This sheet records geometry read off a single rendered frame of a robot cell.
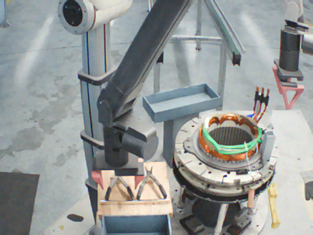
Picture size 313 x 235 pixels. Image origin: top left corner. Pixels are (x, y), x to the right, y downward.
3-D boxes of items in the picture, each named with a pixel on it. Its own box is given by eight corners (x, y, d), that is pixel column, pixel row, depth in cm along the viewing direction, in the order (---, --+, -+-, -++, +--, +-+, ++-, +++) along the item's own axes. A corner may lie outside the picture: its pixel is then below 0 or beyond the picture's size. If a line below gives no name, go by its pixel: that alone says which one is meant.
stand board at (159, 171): (172, 218, 98) (172, 212, 97) (98, 219, 97) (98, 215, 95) (165, 167, 114) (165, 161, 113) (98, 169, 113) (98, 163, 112)
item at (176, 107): (200, 143, 164) (205, 82, 148) (212, 158, 156) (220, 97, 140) (143, 158, 156) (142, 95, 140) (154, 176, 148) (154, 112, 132)
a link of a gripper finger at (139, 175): (144, 196, 99) (144, 169, 93) (116, 197, 98) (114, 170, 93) (142, 179, 104) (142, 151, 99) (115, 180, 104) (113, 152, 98)
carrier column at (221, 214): (220, 237, 120) (231, 197, 108) (213, 238, 120) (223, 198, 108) (219, 232, 122) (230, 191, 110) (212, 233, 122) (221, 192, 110)
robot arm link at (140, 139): (123, 84, 90) (98, 98, 84) (167, 101, 85) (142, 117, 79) (121, 131, 96) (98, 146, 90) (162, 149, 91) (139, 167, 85)
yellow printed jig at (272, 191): (280, 227, 124) (282, 221, 122) (271, 228, 124) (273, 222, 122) (274, 186, 142) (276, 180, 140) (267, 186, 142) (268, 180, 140)
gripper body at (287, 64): (293, 66, 97) (295, 42, 93) (303, 82, 88) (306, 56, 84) (272, 64, 97) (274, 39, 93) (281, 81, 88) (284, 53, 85)
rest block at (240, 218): (231, 224, 122) (234, 215, 119) (241, 215, 126) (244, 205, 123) (240, 230, 120) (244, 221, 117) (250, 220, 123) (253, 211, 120)
